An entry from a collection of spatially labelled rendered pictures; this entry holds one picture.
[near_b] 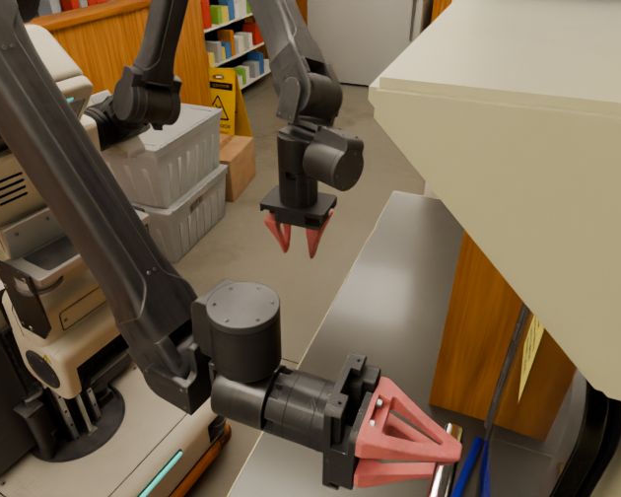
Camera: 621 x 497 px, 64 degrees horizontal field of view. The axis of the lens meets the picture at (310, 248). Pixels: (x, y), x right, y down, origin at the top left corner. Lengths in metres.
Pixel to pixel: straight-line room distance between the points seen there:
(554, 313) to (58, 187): 0.38
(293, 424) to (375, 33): 4.99
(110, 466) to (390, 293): 0.96
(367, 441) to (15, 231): 0.75
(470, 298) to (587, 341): 0.47
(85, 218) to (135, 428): 1.24
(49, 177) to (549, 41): 0.37
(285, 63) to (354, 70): 4.73
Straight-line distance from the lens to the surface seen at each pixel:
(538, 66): 0.18
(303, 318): 2.29
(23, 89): 0.47
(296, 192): 0.71
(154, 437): 1.61
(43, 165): 0.46
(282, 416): 0.42
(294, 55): 0.69
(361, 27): 5.32
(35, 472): 1.66
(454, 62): 0.17
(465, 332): 0.68
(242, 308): 0.39
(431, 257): 1.08
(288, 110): 0.68
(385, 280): 1.00
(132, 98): 0.99
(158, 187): 2.48
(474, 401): 0.77
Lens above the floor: 1.55
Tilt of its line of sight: 35 degrees down
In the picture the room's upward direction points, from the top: straight up
